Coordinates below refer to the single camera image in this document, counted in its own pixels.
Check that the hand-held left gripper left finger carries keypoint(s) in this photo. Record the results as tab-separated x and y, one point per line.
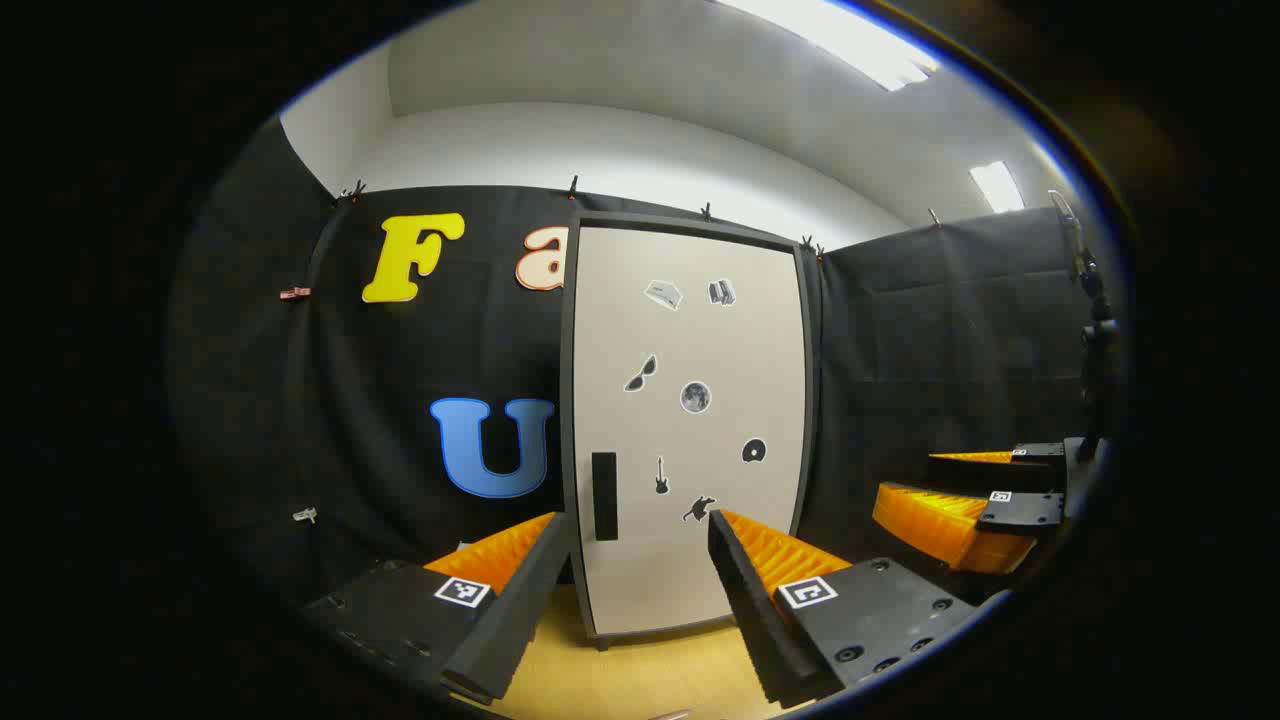
520	620

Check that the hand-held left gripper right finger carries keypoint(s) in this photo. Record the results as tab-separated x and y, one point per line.
750	620

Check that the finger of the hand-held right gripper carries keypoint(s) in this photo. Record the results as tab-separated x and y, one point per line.
1020	512
990	472

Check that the ceiling light panel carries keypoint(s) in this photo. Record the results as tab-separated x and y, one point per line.
850	40
997	187

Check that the grey cabinet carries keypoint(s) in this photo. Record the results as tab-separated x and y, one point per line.
566	400

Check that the black backdrop cloth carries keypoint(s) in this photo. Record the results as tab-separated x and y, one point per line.
380	400

